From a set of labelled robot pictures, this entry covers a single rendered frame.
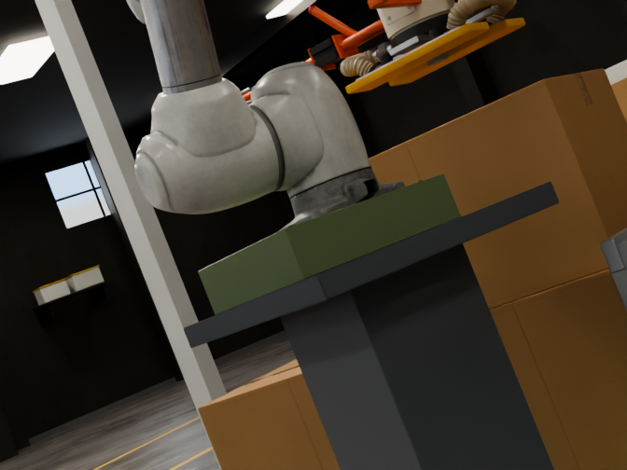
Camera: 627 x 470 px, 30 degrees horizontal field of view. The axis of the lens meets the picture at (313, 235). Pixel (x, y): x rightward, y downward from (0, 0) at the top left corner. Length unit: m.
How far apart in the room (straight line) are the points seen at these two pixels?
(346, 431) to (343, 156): 0.47
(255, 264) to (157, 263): 3.80
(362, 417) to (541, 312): 0.62
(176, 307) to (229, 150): 3.85
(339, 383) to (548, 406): 0.65
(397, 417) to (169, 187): 0.52
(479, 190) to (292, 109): 0.63
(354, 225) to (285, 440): 1.11
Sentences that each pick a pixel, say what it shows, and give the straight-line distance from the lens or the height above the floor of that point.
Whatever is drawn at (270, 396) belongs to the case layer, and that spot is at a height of 0.51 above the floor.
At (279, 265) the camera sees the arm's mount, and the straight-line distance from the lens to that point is 1.87.
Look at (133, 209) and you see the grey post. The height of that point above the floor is 1.37.
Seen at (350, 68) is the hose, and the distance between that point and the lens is 2.69.
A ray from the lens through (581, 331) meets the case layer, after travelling 2.45.
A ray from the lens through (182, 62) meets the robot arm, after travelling 1.91.
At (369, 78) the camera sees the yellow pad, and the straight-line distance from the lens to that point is 2.63.
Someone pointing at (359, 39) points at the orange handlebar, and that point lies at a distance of 2.78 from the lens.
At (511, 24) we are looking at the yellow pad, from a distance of 2.70.
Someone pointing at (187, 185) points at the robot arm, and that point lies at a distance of 1.89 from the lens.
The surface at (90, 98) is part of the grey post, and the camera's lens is 5.84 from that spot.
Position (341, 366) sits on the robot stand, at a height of 0.59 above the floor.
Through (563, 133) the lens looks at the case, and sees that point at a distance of 2.40.
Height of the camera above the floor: 0.75
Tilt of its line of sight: 2 degrees up
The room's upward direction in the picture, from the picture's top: 22 degrees counter-clockwise
